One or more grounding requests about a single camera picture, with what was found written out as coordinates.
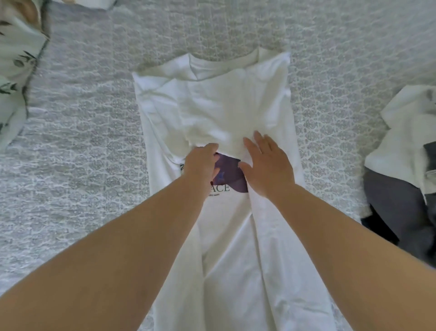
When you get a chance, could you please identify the person's right hand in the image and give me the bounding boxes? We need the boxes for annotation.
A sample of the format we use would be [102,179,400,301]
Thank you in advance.
[238,131,296,200]

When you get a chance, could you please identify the person's left hand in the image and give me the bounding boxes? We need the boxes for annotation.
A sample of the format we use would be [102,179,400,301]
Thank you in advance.
[180,142,220,188]

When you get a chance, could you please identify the white garment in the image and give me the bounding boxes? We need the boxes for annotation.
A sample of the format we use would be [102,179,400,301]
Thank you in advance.
[132,48,338,331]

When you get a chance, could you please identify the bed with grey patterned sheet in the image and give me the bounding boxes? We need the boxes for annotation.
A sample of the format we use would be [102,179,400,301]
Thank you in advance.
[0,0,436,331]

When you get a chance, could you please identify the dark grey garment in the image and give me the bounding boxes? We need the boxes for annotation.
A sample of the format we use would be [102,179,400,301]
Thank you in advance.
[363,142,436,267]

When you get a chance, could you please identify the white printed t-shirt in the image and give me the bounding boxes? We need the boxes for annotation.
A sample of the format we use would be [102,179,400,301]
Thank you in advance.
[364,85,436,202]

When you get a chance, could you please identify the person's left forearm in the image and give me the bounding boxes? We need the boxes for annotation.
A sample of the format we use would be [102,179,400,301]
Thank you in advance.
[0,174,212,331]

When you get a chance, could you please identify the person's right forearm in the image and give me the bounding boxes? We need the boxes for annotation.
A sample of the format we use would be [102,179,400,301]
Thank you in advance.
[269,184,436,331]

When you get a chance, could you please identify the floral quilt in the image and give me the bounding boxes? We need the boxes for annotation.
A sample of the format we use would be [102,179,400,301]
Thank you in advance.
[51,0,117,11]

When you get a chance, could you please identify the floral pillow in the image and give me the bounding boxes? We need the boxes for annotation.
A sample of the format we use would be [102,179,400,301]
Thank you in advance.
[0,0,50,151]

